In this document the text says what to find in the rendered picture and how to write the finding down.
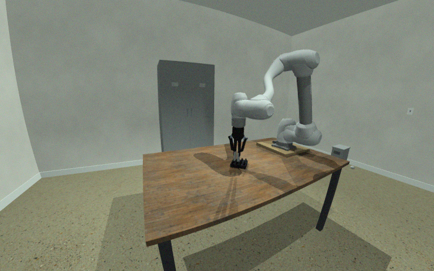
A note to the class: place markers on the black knob box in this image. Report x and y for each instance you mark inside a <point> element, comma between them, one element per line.
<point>241,164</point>

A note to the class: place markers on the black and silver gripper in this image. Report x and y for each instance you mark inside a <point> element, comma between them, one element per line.
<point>237,135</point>

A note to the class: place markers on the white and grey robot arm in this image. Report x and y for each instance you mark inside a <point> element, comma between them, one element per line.
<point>302,63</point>

